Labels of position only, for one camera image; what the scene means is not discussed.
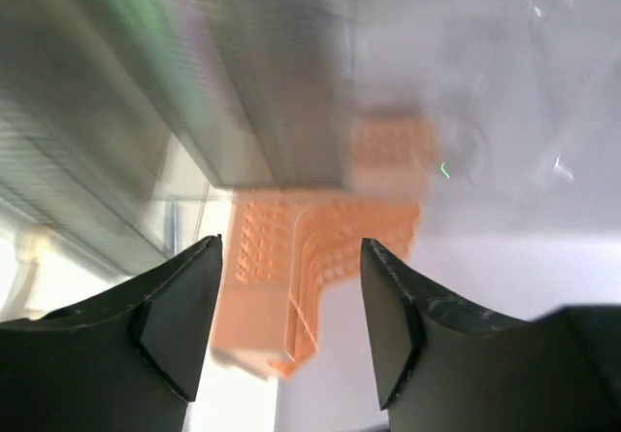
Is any clear grey drawer organizer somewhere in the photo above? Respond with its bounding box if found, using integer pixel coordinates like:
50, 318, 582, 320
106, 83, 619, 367
0, 0, 438, 278

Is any clear mesh zipper pouch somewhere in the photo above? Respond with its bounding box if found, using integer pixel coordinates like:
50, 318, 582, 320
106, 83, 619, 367
1, 224, 51, 322

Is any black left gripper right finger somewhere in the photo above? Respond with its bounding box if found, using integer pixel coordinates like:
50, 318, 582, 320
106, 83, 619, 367
360, 238, 620, 431

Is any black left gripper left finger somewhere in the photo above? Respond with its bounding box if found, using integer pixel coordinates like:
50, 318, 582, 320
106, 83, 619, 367
1, 236, 223, 431

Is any orange file rack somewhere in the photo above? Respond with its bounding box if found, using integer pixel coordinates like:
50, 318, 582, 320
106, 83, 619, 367
210, 110, 439, 379

